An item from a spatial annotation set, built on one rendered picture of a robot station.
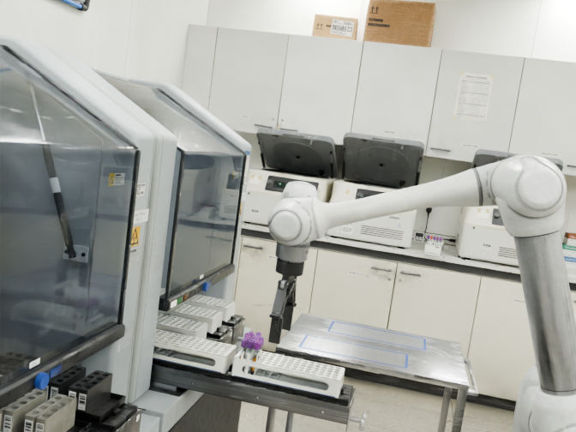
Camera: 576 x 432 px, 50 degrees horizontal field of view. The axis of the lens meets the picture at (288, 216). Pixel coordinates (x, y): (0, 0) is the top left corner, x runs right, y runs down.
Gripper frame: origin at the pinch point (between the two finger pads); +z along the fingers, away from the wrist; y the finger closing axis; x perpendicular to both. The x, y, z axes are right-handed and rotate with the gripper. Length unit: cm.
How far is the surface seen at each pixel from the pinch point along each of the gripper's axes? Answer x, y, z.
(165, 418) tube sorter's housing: 23.4, -17.0, 23.5
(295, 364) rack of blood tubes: -5.3, 0.9, 8.5
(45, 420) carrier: 31, -61, 7
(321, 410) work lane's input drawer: -14.9, -6.4, 16.5
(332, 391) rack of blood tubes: -16.9, -4.8, 11.5
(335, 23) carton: 43, 265, -138
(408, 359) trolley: -36, 38, 12
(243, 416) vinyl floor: 40, 145, 94
